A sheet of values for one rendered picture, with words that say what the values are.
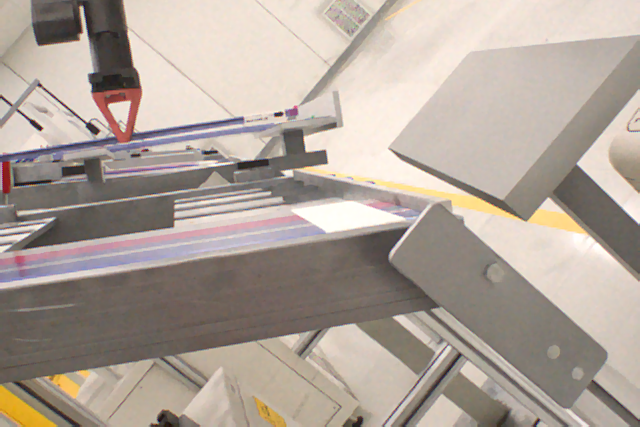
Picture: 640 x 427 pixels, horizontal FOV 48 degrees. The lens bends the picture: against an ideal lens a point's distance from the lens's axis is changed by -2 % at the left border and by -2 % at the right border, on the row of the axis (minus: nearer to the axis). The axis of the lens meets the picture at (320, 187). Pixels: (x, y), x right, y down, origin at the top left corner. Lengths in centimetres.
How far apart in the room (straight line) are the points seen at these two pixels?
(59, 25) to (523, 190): 65
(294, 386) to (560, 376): 158
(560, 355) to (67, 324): 32
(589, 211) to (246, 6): 777
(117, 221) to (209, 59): 751
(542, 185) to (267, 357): 132
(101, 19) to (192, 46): 758
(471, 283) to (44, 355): 28
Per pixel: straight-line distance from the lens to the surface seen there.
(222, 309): 49
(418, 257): 46
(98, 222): 117
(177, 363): 197
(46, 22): 108
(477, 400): 162
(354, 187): 77
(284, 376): 205
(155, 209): 116
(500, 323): 49
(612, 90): 86
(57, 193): 196
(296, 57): 874
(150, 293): 49
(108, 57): 106
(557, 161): 83
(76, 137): 563
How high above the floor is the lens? 90
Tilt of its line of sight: 11 degrees down
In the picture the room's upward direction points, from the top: 50 degrees counter-clockwise
